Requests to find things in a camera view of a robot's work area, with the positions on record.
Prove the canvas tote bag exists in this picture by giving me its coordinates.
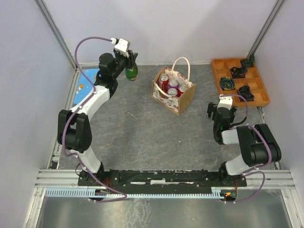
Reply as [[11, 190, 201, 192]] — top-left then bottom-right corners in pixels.
[[151, 57, 196, 115]]

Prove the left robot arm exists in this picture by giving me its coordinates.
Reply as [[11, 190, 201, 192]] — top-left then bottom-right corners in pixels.
[[57, 50, 138, 185]]

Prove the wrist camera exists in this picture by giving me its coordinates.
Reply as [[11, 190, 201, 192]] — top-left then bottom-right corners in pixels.
[[111, 38, 130, 57], [217, 95, 233, 110]]

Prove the black rolled cloth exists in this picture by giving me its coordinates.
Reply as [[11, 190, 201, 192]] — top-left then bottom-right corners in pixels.
[[230, 67, 247, 79], [237, 85, 255, 101]]

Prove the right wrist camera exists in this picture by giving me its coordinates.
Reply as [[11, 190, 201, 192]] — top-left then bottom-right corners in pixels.
[[217, 95, 233, 110]]

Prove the black rolled cloth front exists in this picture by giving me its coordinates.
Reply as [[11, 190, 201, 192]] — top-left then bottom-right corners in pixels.
[[237, 85, 255, 101]]

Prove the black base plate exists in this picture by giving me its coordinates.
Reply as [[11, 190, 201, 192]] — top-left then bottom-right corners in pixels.
[[77, 169, 248, 193]]

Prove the dark rolled cloth corner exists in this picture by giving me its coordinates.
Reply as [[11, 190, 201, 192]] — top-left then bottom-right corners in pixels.
[[240, 54, 255, 68]]

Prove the blue patterned cloth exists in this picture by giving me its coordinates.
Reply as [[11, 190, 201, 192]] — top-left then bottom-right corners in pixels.
[[73, 68, 99, 106]]

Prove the green glass bottle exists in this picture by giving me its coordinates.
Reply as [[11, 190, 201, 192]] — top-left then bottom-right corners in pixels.
[[125, 63, 138, 81]]

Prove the aluminium frame rail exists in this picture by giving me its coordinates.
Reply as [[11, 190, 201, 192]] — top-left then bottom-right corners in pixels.
[[35, 170, 295, 189]]

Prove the orange compartment tray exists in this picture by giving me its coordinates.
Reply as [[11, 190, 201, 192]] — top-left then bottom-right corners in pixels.
[[211, 58, 270, 107]]

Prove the green blue rolled cloth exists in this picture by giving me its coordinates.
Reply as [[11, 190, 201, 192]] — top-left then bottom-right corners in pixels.
[[219, 77, 236, 91]]

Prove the blue cable duct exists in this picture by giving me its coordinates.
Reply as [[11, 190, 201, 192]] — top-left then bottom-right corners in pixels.
[[44, 187, 226, 198]]

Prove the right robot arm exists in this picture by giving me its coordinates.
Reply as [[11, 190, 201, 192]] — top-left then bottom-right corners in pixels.
[[204, 101, 282, 186]]

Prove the red cola can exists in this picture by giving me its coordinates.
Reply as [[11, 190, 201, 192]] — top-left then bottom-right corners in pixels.
[[177, 85, 188, 96], [157, 73, 169, 91]]

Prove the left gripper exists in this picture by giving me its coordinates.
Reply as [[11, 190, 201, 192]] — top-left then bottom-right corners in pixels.
[[112, 47, 139, 79]]

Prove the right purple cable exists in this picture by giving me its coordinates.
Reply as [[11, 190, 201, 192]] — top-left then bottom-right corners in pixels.
[[219, 94, 274, 204]]

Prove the purple soda can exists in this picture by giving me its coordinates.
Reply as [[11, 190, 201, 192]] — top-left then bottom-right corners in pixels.
[[167, 88, 179, 98], [167, 79, 179, 90]]

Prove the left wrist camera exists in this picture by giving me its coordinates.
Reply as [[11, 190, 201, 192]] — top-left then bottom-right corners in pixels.
[[111, 38, 130, 57]]

